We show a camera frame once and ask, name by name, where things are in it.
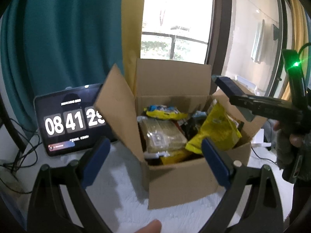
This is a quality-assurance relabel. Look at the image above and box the yellow-green chip bag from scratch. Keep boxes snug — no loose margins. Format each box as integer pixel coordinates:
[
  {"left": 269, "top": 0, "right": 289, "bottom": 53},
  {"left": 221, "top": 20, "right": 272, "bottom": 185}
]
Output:
[{"left": 185, "top": 101, "right": 242, "bottom": 155}]

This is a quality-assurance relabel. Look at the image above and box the yellow black snack bag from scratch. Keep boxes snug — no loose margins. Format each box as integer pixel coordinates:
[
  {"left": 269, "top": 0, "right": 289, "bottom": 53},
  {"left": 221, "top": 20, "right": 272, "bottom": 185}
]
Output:
[{"left": 160, "top": 149, "right": 192, "bottom": 165}]

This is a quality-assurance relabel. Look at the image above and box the tablet showing clock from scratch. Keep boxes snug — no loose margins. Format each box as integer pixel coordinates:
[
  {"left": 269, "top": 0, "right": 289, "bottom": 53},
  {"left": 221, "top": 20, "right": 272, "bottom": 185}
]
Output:
[{"left": 34, "top": 84, "right": 117, "bottom": 157}]

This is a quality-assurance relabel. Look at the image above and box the left hand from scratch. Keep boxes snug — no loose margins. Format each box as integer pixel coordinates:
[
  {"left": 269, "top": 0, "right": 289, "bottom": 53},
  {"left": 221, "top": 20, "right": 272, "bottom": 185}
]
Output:
[{"left": 135, "top": 219, "right": 162, "bottom": 233}]

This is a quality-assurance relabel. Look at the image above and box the black charger cable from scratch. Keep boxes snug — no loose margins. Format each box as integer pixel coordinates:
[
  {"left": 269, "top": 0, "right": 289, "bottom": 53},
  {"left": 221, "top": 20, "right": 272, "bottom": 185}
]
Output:
[{"left": 0, "top": 117, "right": 42, "bottom": 195}]

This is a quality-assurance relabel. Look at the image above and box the teal yellow left curtain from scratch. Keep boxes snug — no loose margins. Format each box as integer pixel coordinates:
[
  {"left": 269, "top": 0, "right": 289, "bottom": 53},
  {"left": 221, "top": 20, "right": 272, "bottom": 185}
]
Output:
[{"left": 1, "top": 0, "right": 144, "bottom": 137}]

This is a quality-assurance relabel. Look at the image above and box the yellow teal right curtain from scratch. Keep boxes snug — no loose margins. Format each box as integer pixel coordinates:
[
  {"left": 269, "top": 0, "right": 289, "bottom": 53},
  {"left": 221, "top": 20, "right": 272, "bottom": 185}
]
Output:
[{"left": 281, "top": 0, "right": 309, "bottom": 100}]

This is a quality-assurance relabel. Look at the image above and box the black gold snack pouch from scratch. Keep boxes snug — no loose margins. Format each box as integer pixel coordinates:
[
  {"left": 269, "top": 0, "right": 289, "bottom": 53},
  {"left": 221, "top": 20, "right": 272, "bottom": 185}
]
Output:
[{"left": 181, "top": 117, "right": 206, "bottom": 140}]

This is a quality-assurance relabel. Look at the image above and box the right hand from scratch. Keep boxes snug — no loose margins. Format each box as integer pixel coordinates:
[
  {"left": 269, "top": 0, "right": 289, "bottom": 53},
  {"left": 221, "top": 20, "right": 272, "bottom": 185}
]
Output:
[{"left": 273, "top": 121, "right": 304, "bottom": 147}]

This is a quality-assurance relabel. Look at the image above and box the blue yellow snack bag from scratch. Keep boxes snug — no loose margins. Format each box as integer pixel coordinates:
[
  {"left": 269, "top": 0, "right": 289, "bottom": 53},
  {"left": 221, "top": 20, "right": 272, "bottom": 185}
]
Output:
[{"left": 144, "top": 105, "right": 188, "bottom": 121}]

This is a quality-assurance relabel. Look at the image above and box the brown cardboard box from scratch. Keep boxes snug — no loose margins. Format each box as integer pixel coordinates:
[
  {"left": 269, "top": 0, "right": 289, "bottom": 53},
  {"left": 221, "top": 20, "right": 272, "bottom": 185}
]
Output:
[{"left": 95, "top": 59, "right": 265, "bottom": 209}]

